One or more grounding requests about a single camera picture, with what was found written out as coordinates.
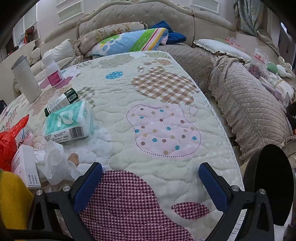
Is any colourful striped pillow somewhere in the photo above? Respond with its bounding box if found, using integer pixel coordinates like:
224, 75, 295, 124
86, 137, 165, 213
87, 28, 169, 58

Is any clear plastic wrap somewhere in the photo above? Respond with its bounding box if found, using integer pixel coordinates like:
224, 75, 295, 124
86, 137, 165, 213
35, 139, 80, 186

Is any black round trash bin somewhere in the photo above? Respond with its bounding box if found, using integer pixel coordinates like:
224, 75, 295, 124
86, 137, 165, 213
243, 144, 296, 226

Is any white medicine box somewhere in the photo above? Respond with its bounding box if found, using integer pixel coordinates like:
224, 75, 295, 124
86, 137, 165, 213
11, 144, 41, 189

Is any yellow green sponge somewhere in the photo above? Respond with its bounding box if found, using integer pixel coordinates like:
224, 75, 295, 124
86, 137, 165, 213
0, 169, 35, 234

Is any lavender handheld device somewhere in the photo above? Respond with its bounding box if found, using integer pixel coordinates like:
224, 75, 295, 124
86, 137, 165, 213
259, 77, 281, 96

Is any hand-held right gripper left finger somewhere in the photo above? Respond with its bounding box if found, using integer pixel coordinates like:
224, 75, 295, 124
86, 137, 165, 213
27, 162, 103, 241

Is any white cushion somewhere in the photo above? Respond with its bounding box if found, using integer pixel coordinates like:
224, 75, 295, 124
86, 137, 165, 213
41, 39, 77, 70

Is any beige plush toy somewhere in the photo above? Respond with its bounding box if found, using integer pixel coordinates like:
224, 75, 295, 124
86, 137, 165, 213
29, 47, 42, 65

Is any red plastic bag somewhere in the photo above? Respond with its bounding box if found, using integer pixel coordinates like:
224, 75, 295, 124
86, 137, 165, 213
0, 114, 30, 172

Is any dark cloth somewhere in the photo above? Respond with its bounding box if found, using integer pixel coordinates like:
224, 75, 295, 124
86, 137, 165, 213
285, 102, 296, 130

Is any white bunny plush toy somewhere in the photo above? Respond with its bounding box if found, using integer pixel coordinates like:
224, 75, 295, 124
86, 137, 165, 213
276, 65, 295, 78

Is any white bottle with pink label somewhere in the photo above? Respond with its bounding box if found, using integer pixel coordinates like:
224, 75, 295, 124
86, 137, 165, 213
42, 52, 64, 87

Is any beige quilted sofa cover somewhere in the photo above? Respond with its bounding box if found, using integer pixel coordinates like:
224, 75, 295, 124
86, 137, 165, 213
157, 43, 215, 93
208, 54, 294, 161

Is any white ruffled pillow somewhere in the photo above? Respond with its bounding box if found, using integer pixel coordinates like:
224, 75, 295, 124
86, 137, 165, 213
193, 39, 251, 62

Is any striped floral bolster pillow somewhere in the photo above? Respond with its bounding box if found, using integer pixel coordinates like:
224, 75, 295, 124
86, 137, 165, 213
79, 22, 148, 55

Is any floral curtain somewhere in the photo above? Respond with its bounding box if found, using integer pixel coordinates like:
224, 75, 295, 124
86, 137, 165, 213
235, 0, 280, 50

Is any white thermos bottle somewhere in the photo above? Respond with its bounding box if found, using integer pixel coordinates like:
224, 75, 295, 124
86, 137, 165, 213
11, 55, 42, 104

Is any green white tissue pack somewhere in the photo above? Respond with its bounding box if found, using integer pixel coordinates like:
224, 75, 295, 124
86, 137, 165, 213
42, 100, 95, 142

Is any blue towel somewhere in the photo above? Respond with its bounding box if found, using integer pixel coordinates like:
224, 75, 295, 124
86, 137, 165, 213
151, 21, 187, 45

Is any green and white carton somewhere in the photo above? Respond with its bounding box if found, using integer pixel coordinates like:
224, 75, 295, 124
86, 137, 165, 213
44, 88, 79, 117

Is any beige tufted sofa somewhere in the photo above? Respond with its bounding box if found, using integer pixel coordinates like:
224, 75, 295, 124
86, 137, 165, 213
30, 0, 296, 163

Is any clear plastic bag of items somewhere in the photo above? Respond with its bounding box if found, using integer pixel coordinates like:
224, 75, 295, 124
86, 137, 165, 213
248, 47, 270, 78

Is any patchwork quilted table cover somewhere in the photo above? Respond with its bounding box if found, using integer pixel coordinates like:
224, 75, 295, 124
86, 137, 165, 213
0, 51, 245, 241

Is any green plush toy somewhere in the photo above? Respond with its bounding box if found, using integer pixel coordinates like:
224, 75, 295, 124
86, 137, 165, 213
266, 62, 281, 75

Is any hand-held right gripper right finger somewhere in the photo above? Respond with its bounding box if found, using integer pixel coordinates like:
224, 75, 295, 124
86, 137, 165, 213
198, 162, 275, 241

